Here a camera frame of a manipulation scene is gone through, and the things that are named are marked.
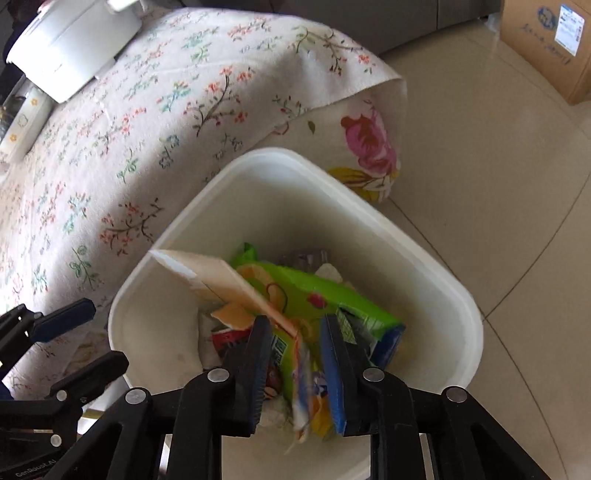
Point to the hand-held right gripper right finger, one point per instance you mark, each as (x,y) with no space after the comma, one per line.
(336,374)

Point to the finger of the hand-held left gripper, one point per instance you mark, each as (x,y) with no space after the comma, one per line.
(92,371)
(64,319)

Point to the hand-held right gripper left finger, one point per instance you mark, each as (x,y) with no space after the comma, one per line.
(254,374)

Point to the yellow snack wrapper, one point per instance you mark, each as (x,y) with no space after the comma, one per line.
(304,397)

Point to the blue biscuit box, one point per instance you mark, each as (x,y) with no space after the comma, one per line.
(390,344)

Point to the green snack wrapper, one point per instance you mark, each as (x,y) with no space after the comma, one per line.
(314,295)

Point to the cardboard piece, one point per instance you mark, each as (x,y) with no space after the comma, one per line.
(217,272)

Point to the white trash bin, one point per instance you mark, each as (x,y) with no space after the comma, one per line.
(286,207)

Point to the white flower print bowl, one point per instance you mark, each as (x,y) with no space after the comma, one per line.
(32,108)

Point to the rose print cloth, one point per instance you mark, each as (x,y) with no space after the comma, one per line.
(369,138)

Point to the white electric pot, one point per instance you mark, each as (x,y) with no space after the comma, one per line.
(69,46)

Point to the grey refrigerator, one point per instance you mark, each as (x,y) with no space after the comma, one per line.
(415,23)

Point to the cardboard box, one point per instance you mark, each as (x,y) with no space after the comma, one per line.
(545,55)

